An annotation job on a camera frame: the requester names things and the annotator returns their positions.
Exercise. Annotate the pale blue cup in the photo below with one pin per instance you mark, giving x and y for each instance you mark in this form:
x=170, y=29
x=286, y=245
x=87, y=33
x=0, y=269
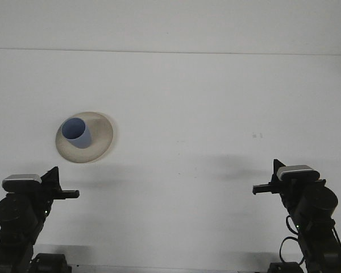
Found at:
x=82, y=140

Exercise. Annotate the pale cream round plate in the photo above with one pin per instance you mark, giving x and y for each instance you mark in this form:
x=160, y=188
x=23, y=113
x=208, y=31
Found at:
x=99, y=142

